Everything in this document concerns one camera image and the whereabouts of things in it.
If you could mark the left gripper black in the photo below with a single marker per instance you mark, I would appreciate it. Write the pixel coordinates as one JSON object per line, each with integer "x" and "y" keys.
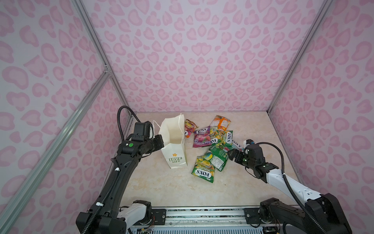
{"x": 158, "y": 142}

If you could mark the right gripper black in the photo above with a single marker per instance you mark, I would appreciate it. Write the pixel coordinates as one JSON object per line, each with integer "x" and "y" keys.
{"x": 239, "y": 156}

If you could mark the teal mint blossom candy bag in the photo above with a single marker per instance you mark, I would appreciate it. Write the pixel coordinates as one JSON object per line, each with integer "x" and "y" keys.
{"x": 237, "y": 146}

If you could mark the green candy bag back side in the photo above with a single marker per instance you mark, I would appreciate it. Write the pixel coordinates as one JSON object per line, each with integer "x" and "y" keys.
{"x": 219, "y": 157}

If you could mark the white paper gift bag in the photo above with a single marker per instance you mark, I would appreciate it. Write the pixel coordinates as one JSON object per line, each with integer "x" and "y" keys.
{"x": 172, "y": 131}

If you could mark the green Fox's candy bag front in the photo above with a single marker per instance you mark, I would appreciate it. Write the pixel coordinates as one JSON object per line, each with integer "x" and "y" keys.
{"x": 204, "y": 169}

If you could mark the green yellow Fox's candy bag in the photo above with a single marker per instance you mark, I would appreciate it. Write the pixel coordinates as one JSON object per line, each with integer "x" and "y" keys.
{"x": 221, "y": 138}

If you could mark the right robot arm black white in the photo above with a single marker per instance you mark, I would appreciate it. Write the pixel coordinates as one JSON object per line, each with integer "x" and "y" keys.
{"x": 316, "y": 213}

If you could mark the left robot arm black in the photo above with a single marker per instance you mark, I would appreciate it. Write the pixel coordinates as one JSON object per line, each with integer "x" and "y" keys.
{"x": 105, "y": 216}

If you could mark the orange candy bag back side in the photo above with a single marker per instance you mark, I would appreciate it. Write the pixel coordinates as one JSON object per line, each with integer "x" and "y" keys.
{"x": 221, "y": 123}

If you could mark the purple berries Fox's candy bag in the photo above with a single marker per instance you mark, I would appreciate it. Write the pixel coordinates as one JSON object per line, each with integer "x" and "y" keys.
{"x": 202, "y": 137}

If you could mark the orange Fox's fruits candy bag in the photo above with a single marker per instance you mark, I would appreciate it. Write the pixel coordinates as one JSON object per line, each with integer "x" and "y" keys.
{"x": 190, "y": 127}

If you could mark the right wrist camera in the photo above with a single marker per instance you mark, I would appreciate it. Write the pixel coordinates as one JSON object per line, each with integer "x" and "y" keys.
{"x": 248, "y": 142}

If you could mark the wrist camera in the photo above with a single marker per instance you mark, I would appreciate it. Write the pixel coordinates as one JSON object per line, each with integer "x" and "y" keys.
{"x": 248, "y": 142}
{"x": 151, "y": 131}

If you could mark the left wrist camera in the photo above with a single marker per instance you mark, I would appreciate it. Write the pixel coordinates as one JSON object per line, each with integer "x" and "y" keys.
{"x": 151, "y": 131}

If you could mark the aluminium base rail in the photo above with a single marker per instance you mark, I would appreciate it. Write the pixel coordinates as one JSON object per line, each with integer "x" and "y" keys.
{"x": 208, "y": 220}

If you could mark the aluminium frame post left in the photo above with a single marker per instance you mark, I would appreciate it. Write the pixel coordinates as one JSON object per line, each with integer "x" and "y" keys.
{"x": 88, "y": 25}

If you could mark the aluminium frame post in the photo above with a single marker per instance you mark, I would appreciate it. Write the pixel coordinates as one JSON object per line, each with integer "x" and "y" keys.
{"x": 88, "y": 25}
{"x": 309, "y": 36}

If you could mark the aluminium frame profile diagonal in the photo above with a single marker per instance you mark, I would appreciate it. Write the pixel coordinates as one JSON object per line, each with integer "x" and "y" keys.
{"x": 21, "y": 198}

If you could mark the aluminium frame post right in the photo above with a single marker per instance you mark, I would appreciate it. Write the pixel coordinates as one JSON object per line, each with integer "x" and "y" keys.
{"x": 309, "y": 36}

